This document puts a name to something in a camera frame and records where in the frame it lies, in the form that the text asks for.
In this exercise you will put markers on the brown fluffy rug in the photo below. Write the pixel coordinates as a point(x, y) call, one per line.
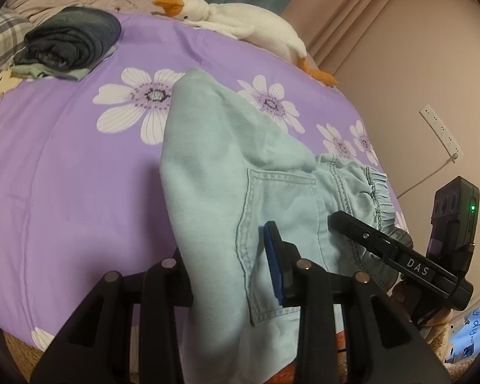
point(20, 348)

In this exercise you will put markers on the yellow printed cloth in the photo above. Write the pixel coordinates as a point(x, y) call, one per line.
point(0, 88)

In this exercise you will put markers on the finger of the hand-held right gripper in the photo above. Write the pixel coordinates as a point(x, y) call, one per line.
point(356, 232)

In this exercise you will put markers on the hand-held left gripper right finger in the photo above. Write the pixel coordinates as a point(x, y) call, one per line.
point(272, 264)

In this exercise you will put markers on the plaid cloth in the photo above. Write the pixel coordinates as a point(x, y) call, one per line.
point(0, 36)

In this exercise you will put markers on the blue printed cloth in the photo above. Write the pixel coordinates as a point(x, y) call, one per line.
point(472, 336)

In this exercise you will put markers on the purple floral bedsheet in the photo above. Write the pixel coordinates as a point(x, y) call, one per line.
point(64, 168)

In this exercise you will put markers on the light blue denim shorts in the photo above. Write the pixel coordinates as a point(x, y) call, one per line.
point(216, 168)

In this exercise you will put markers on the folded green cloth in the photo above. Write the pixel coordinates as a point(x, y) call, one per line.
point(36, 72)

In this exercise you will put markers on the beige curtain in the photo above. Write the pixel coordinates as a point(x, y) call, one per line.
point(344, 20)

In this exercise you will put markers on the white goose plush toy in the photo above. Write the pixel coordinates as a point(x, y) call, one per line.
point(256, 22)

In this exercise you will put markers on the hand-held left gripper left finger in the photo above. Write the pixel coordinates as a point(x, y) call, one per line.
point(176, 284)

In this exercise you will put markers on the white wall power strip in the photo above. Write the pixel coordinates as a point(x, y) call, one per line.
point(440, 128)

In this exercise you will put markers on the person's right hand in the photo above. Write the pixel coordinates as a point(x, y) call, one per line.
point(400, 290)

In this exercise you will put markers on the folded dark jeans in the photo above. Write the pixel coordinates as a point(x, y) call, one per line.
point(72, 36)

